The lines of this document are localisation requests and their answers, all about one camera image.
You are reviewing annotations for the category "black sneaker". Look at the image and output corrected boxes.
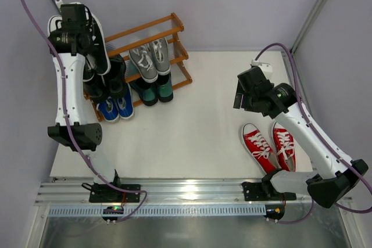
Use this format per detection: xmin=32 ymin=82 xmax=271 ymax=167
xmin=47 ymin=15 xmax=62 ymax=36
xmin=85 ymin=7 xmax=111 ymax=76

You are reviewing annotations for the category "red sneaker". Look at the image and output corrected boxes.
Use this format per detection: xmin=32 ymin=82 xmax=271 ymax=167
xmin=272 ymin=122 xmax=296 ymax=172
xmin=241 ymin=123 xmax=279 ymax=174

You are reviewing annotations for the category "black loafer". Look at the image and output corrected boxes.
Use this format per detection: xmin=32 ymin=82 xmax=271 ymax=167
xmin=104 ymin=55 xmax=127 ymax=99
xmin=83 ymin=70 xmax=108 ymax=103

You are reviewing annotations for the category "grey sneaker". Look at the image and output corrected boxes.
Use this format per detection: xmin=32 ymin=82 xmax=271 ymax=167
xmin=149 ymin=37 xmax=170 ymax=76
xmin=128 ymin=45 xmax=158 ymax=83

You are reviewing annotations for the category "blue sneaker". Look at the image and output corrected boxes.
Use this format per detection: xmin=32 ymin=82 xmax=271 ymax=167
xmin=116 ymin=85 xmax=134 ymax=120
xmin=96 ymin=98 xmax=119 ymax=123

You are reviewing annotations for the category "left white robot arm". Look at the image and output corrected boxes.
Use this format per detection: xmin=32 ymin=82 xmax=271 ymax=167
xmin=46 ymin=2 xmax=128 ymax=192

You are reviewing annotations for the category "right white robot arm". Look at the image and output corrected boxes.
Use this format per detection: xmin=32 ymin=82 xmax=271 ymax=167
xmin=233 ymin=66 xmax=369 ymax=208

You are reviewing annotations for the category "wooden shoe shelf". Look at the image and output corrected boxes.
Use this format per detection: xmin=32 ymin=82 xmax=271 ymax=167
xmin=84 ymin=13 xmax=192 ymax=121

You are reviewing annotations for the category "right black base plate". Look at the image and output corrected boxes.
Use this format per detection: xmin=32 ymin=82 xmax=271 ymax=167
xmin=241 ymin=182 xmax=269 ymax=202

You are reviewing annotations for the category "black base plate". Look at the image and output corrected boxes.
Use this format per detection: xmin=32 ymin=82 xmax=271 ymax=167
xmin=84 ymin=184 xmax=141 ymax=203
xmin=241 ymin=182 xmax=269 ymax=202

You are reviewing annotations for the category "slotted cable duct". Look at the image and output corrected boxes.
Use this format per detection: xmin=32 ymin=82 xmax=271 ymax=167
xmin=48 ymin=204 xmax=266 ymax=218

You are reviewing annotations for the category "aluminium mounting rail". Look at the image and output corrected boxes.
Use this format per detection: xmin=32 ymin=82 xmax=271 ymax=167
xmin=34 ymin=177 xmax=310 ymax=206

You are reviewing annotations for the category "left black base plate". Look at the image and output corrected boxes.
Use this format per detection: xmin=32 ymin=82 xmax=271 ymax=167
xmin=84 ymin=184 xmax=141 ymax=203

